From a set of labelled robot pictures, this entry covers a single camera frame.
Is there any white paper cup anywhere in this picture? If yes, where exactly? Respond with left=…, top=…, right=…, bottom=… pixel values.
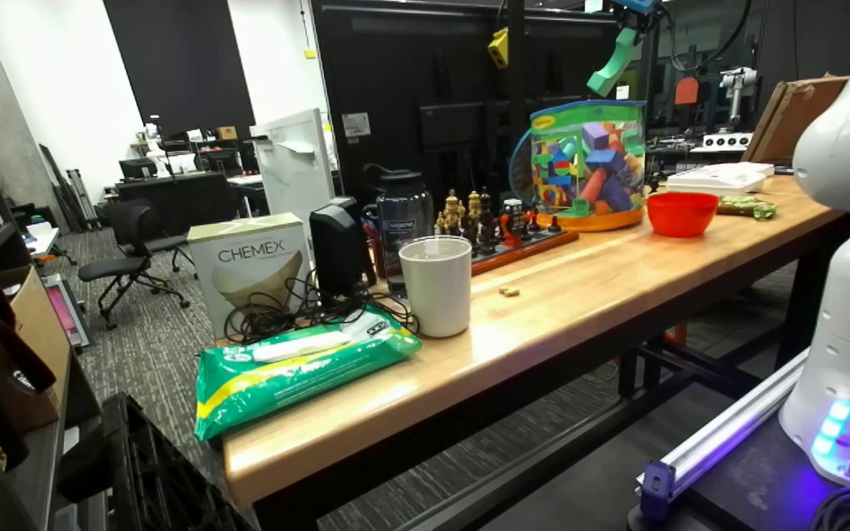
left=398, top=233, right=476, bottom=340

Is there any wooden chess board with pieces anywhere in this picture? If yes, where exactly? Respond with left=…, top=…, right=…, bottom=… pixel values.
left=433, top=186, right=581, bottom=278

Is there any white cabinet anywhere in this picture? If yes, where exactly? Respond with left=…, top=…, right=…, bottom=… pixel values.
left=252, top=105, right=339, bottom=233

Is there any green wipes pack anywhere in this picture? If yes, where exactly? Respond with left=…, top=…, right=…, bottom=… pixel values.
left=193, top=303, right=425, bottom=441

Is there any white Chemex box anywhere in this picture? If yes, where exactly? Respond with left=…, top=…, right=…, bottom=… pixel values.
left=185, top=210, right=315, bottom=335

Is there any clear tub of foam blocks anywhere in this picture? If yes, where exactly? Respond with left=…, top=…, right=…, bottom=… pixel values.
left=509, top=98, right=650, bottom=236

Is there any yellow triangular tag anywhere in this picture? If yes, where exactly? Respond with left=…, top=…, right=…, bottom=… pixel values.
left=488, top=24, right=515, bottom=71

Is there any dark office desk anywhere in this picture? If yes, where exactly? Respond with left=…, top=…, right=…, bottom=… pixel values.
left=98, top=170, right=271, bottom=233

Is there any red plastic bowl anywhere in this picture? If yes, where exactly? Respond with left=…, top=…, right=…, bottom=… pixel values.
left=646, top=188, right=724, bottom=239

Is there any black office chair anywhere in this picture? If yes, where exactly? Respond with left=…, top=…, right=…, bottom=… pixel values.
left=78, top=194, right=200, bottom=332

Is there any white flat box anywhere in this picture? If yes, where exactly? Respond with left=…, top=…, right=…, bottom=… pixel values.
left=662, top=158, right=777, bottom=198

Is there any black plastic crate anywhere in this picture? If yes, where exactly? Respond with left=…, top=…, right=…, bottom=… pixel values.
left=53, top=393, right=259, bottom=531

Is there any open cardboard box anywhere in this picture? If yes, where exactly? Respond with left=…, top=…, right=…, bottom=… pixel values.
left=0, top=263, right=75, bottom=437

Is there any brown wooden board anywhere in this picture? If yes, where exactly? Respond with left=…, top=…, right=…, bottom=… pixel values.
left=748, top=71, right=850, bottom=169

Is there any coiled black cord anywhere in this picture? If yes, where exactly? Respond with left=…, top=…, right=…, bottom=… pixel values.
left=221, top=273, right=326, bottom=346

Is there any black table frame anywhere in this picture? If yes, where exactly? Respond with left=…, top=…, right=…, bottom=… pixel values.
left=246, top=217, right=848, bottom=531

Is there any aluminium rail with blue bracket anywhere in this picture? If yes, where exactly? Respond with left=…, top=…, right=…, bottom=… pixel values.
left=636, top=347, right=813, bottom=524

